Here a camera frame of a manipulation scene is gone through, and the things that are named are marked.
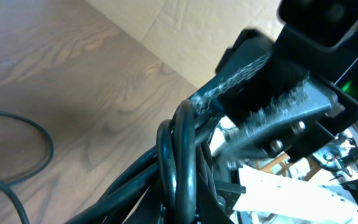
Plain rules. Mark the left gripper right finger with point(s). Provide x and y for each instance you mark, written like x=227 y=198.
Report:
x=208 y=209

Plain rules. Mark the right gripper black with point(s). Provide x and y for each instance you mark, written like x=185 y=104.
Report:
x=309 y=100

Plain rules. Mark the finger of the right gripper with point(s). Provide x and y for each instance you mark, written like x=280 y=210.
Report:
x=225 y=93

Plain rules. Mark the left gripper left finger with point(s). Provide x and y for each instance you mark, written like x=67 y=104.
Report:
x=150 y=210

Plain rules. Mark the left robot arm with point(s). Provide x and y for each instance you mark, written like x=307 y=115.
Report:
x=283 y=196

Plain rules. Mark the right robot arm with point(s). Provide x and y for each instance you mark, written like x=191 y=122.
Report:
x=319 y=42

